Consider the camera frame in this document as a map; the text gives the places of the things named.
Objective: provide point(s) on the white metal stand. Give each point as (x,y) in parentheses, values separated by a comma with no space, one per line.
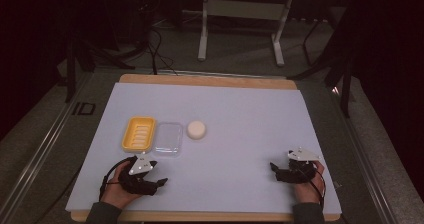
(246,9)

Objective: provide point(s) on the black metal stand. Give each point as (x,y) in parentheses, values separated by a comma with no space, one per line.
(343,67)

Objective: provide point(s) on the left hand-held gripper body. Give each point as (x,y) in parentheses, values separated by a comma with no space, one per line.
(140,165)

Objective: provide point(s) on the clear plastic container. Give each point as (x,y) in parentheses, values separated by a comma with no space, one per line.
(168,140)

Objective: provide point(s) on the white foam mat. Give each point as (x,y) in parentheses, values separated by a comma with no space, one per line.
(233,134)

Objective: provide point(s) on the wooden table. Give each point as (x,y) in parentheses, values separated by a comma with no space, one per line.
(206,80)

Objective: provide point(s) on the person's right hand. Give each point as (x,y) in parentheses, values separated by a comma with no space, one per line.
(311,189)

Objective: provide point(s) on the aluminium floor rail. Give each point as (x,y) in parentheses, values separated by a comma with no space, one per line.
(366,157)
(40,150)

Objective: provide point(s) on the black tripod stand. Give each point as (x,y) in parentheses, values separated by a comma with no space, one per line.
(86,50)

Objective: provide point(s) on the yellow soap dish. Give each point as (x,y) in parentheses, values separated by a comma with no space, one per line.
(138,134)

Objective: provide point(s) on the person's left hand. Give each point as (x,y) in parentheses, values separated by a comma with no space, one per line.
(116,190)

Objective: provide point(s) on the round white soap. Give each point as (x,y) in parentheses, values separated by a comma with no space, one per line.
(196,130)

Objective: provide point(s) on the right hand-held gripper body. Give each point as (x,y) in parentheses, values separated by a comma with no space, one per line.
(300,165)

